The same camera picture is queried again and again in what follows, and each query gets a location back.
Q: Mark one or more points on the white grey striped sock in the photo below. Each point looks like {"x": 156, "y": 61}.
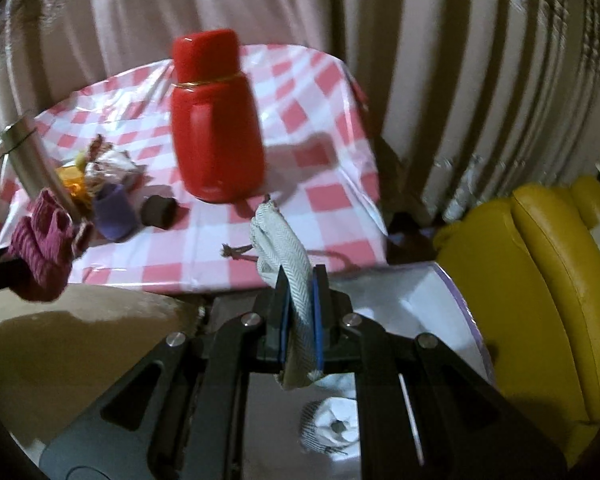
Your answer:
{"x": 330, "y": 425}

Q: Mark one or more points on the yellow leather armchair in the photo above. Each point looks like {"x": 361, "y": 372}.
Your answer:
{"x": 540, "y": 285}

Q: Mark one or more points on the brown white stuffed toy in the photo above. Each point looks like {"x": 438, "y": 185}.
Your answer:
{"x": 107, "y": 162}

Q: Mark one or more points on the beige patterned curtain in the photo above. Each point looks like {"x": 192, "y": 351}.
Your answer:
{"x": 450, "y": 60}

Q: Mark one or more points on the silver metal tube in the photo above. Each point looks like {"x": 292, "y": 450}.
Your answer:
{"x": 35, "y": 160}

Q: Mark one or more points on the maroon knit sock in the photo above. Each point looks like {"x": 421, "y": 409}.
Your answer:
{"x": 42, "y": 250}

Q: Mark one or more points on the red white checkered tablecloth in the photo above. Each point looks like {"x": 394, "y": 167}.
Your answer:
{"x": 310, "y": 125}

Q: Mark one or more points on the orange soft toy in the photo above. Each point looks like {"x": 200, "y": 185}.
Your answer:
{"x": 72, "y": 180}

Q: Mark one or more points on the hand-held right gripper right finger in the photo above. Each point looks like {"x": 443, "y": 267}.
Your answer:
{"x": 319, "y": 312}

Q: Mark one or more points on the small black object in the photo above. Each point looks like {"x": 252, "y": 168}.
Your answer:
{"x": 157, "y": 212}

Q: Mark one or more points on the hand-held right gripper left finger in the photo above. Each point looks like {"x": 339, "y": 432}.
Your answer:
{"x": 282, "y": 312}

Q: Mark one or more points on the red thermos jug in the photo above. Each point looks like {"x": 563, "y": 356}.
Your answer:
{"x": 215, "y": 130}

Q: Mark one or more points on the purple knit sock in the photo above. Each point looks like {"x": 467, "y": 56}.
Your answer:
{"x": 114, "y": 212}

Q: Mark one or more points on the white cardboard box purple rim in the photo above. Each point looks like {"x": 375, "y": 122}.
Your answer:
{"x": 420, "y": 300}

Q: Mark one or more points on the white herringbone sock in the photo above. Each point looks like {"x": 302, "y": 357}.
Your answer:
{"x": 285, "y": 255}

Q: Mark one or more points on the beige cushion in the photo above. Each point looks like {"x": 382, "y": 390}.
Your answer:
{"x": 80, "y": 340}

